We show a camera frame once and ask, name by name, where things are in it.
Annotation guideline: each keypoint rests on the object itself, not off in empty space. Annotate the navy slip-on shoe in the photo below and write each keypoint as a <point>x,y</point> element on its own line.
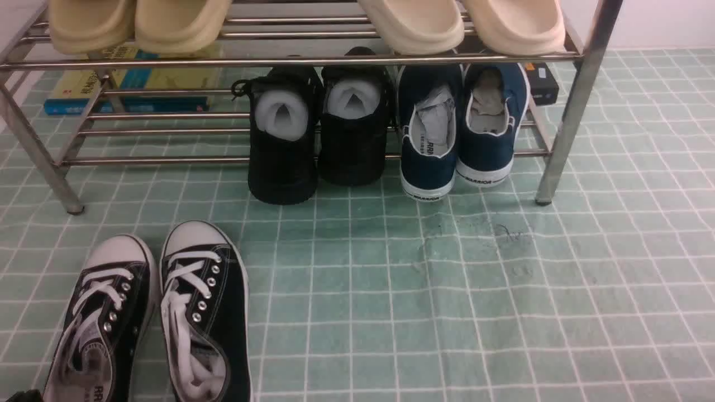
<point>428,110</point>
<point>495,101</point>

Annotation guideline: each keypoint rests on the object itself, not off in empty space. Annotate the black sneaker right on rack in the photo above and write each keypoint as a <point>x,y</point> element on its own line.
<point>358,108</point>

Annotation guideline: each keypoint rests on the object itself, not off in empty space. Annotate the black sneaker on rack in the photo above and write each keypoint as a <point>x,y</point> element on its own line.
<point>284,111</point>
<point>358,108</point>

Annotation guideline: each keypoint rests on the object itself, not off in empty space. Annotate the black sneaker left on rack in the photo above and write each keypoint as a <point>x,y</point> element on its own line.
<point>284,111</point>

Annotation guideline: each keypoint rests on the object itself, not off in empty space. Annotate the silver metal shoe rack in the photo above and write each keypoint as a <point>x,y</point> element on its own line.
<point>106,103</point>

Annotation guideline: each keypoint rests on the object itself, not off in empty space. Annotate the black canvas sneaker right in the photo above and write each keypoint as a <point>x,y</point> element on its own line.
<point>204,310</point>

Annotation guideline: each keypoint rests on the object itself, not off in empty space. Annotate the black canvas sneaker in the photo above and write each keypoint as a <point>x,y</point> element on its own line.
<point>107,316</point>
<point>204,310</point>

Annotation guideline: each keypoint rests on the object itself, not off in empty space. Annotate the cream slipper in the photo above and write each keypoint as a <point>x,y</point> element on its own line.
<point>417,27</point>
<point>521,28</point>

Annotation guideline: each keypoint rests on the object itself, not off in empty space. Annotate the black orange book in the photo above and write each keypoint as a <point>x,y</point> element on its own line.
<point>544,86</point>

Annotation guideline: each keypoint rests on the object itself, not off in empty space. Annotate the cream slipper far right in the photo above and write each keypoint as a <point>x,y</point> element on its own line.
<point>521,28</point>

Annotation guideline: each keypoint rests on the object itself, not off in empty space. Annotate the yellow slipper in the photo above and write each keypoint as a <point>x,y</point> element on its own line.
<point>178,27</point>
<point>81,27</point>

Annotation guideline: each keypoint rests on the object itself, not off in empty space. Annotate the yellow blue book stack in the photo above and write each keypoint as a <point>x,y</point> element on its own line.
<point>74,89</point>

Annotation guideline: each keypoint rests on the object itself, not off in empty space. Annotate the black canvas sneaker left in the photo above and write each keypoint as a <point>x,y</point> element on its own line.
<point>107,316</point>

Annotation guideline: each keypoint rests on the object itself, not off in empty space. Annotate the yellow slipper far left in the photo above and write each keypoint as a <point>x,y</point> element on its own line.
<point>81,27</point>

